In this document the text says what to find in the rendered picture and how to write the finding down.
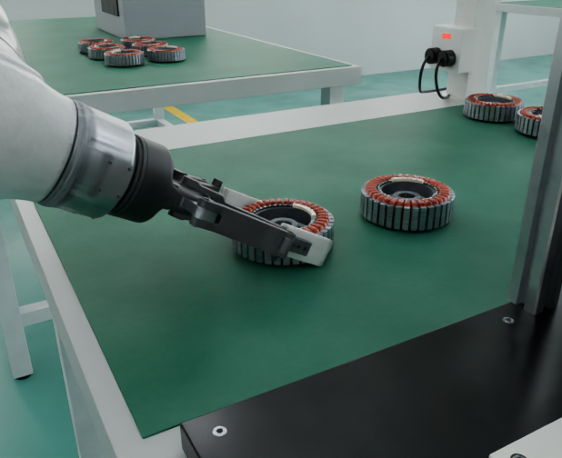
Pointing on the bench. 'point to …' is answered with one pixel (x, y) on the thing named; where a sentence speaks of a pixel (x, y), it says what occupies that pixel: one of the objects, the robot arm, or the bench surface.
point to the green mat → (487, 157)
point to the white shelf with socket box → (462, 50)
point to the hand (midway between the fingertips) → (281, 229)
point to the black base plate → (419, 393)
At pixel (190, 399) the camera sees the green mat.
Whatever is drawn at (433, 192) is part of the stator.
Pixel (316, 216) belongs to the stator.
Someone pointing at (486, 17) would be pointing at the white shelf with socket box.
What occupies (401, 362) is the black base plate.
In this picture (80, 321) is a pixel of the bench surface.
